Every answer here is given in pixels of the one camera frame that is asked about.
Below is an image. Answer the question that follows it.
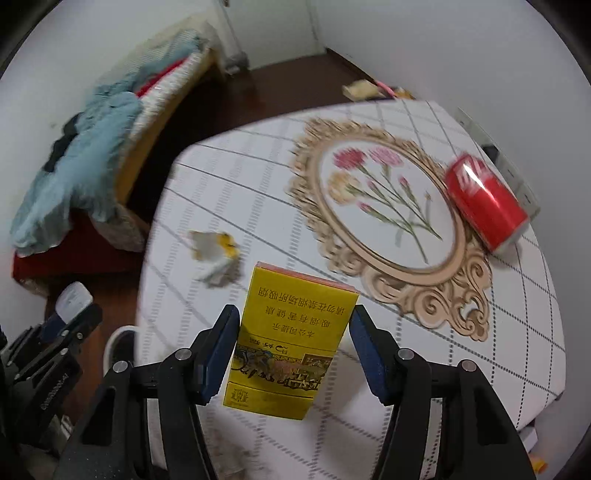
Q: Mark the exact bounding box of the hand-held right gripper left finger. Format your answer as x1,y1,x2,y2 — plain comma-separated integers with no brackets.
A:
55,305,241,480

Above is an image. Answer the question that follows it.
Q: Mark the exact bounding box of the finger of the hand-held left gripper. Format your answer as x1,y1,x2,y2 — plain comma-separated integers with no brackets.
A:
39,302,103,344
7,323,84,370

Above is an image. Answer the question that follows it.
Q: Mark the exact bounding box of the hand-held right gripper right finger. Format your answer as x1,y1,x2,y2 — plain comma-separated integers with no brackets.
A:
349,305,539,480

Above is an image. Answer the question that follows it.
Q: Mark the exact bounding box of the white round waste bin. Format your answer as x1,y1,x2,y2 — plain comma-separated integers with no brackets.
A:
104,325,139,370

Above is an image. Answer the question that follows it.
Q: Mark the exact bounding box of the yellow cigarette pack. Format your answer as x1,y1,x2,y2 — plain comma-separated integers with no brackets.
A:
223,261,360,421

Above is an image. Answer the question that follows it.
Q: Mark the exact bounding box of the dark red bed cover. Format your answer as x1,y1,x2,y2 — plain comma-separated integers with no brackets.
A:
11,212,148,296

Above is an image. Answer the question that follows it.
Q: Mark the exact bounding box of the crumpled white yellow wrapper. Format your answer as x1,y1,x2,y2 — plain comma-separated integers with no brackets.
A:
187,229,243,289

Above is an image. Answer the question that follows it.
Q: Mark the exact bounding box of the light blue duvet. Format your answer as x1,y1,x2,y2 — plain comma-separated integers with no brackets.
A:
11,30,204,257

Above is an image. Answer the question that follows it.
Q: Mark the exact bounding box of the black clothing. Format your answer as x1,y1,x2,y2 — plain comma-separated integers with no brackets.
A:
44,115,86,174

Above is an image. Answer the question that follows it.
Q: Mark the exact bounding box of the white checked floral tablecloth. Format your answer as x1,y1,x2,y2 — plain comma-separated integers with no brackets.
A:
134,99,566,480

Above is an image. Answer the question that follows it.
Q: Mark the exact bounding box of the red soda can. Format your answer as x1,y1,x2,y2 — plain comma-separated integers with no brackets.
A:
444,154,531,254

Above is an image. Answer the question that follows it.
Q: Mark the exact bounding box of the wooden bed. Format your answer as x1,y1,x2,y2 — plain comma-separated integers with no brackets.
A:
11,14,222,296

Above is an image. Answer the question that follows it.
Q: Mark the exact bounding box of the white patterned bed sheet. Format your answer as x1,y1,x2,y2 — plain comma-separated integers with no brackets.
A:
124,46,208,144

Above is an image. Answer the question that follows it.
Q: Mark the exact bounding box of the red blanket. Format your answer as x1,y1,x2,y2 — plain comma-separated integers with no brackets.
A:
136,62,185,97

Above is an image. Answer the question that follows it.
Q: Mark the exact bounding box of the cream pillow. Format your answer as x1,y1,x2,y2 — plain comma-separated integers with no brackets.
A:
152,14,218,51

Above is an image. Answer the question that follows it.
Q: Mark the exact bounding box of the white door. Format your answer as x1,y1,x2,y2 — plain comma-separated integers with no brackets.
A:
217,0,324,58

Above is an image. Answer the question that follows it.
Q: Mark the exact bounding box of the row of wall sockets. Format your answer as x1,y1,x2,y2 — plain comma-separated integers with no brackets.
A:
455,107,541,217

